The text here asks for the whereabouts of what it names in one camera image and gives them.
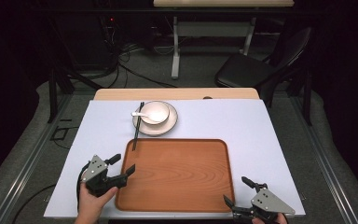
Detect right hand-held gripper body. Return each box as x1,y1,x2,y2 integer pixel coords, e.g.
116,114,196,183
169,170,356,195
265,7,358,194
231,188,296,224

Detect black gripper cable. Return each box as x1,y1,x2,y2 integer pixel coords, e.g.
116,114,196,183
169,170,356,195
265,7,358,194
76,161,91,213

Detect black chair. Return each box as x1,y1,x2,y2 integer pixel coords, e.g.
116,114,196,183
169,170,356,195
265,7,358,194
213,26,313,108

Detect white-legged desk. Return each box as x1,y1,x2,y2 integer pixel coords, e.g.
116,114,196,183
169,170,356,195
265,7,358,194
152,0,295,80

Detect white table cover sheet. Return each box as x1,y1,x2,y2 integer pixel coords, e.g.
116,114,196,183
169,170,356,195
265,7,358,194
43,99,307,219

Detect black chopstick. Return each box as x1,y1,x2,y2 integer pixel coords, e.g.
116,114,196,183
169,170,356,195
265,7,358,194
131,102,144,152
133,102,145,152

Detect person's right hand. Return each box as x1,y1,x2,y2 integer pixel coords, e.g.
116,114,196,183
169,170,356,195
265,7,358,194
251,212,289,224

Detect brown wooden tray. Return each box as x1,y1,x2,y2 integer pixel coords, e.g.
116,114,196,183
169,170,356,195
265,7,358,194
114,138,236,214

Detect white ceramic spoon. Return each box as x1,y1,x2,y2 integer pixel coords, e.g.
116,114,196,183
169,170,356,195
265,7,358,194
131,110,166,123

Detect white bowl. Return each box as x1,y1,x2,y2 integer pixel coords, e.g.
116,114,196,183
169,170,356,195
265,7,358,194
139,100,171,126

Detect person's left hand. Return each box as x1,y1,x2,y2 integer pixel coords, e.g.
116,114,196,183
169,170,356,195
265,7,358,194
75,182,119,218

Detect bundle of floor cables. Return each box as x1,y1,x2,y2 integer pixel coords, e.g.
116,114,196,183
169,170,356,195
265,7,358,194
103,41,179,90

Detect metal floor rail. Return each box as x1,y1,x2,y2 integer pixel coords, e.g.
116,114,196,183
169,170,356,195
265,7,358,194
288,96,358,224
0,92,74,224

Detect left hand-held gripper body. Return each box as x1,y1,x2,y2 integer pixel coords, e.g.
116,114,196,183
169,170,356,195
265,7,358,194
80,154,129,198

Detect black metal stand frame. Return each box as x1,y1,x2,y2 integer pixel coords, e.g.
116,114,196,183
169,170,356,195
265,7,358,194
47,65,104,124

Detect black floor cable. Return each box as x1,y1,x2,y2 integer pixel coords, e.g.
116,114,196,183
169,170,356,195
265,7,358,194
11,183,58,224

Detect white round plate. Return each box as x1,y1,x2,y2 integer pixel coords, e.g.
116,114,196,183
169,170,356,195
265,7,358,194
131,100,179,137

